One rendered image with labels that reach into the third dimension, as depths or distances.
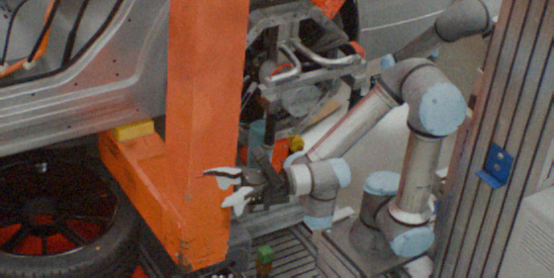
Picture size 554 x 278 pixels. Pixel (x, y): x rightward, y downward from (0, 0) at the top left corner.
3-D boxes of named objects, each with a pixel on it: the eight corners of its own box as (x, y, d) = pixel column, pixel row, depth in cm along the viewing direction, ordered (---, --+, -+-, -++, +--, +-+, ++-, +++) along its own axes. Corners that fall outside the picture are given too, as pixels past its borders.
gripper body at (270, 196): (246, 215, 233) (293, 207, 237) (247, 184, 229) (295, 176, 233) (236, 198, 239) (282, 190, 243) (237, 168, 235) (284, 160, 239)
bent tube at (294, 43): (329, 37, 343) (333, 11, 337) (361, 63, 330) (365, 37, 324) (287, 47, 335) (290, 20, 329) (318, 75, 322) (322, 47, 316)
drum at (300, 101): (287, 82, 353) (291, 49, 345) (319, 113, 339) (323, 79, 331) (253, 91, 347) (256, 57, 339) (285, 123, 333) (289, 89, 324)
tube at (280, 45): (282, 48, 334) (285, 22, 328) (313, 76, 321) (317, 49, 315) (237, 59, 326) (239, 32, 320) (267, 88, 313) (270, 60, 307)
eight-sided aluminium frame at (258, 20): (325, 115, 374) (344, -11, 342) (335, 124, 370) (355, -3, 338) (201, 150, 349) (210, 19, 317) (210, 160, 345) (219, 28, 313)
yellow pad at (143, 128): (138, 112, 348) (138, 101, 345) (154, 133, 338) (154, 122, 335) (102, 122, 341) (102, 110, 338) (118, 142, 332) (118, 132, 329)
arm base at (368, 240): (411, 247, 281) (416, 222, 275) (370, 264, 274) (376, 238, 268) (378, 217, 291) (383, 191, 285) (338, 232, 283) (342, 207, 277)
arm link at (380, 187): (389, 198, 283) (397, 161, 275) (410, 228, 273) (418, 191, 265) (352, 204, 279) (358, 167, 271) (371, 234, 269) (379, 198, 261)
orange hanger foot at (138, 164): (138, 143, 359) (139, 65, 339) (206, 230, 324) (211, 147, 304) (97, 155, 351) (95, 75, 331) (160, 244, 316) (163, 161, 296)
